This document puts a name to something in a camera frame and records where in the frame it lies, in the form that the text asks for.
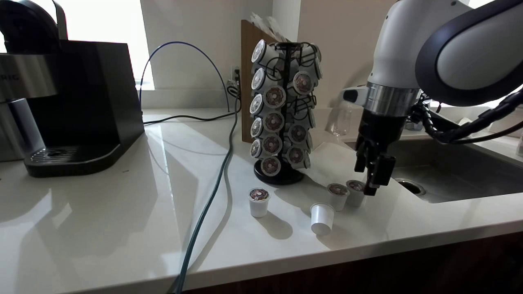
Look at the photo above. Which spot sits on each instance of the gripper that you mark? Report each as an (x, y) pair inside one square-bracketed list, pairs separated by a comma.
[(382, 128)]

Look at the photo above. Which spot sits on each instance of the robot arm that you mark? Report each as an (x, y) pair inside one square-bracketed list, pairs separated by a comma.
[(408, 49)]

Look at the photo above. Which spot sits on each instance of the white coffee capsule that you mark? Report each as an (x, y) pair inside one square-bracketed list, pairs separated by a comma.
[(295, 155), (302, 83), (272, 144), (338, 196), (256, 104), (255, 148), (322, 218), (256, 127), (258, 79), (298, 133), (273, 121), (270, 165), (258, 202), (274, 96), (355, 192), (259, 51)]

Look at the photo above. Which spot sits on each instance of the black metal capsule holder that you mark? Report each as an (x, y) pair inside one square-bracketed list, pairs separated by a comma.
[(286, 122)]

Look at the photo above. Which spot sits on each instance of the black coffee machine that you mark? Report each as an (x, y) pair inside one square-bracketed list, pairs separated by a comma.
[(81, 106)]

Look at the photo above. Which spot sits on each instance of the clear glass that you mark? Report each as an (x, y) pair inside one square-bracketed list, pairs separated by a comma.
[(341, 120)]

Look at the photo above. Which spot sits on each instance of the sink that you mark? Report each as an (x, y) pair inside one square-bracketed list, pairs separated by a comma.
[(461, 175)]

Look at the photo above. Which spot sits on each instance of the wooden box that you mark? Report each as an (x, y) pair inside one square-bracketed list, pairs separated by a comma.
[(246, 81)]

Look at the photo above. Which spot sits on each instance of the bundle of paper packets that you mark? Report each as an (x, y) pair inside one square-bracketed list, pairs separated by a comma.
[(267, 26)]

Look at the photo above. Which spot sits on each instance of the window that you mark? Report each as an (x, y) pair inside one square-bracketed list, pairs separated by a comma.
[(106, 24)]

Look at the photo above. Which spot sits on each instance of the wall socket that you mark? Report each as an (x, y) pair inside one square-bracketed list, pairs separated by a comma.
[(235, 75)]

